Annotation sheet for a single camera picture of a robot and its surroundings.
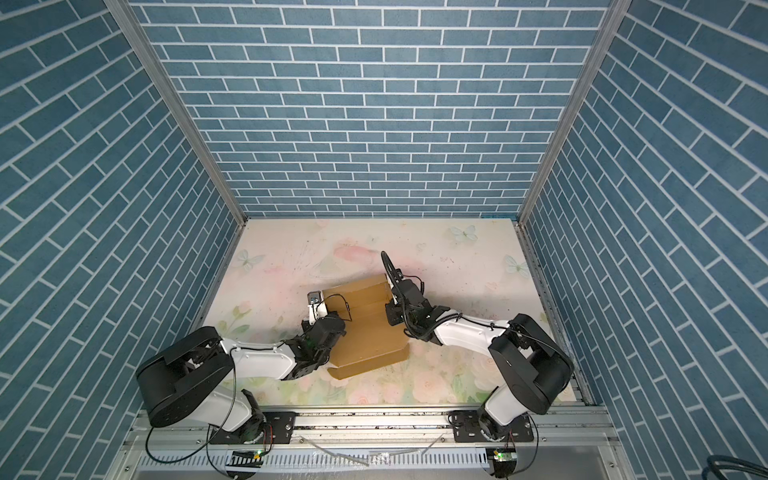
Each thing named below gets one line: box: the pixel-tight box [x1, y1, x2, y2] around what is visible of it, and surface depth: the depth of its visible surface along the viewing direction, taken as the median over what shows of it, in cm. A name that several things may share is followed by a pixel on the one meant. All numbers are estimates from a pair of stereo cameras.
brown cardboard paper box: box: [323, 274, 411, 381], surface depth 86 cm
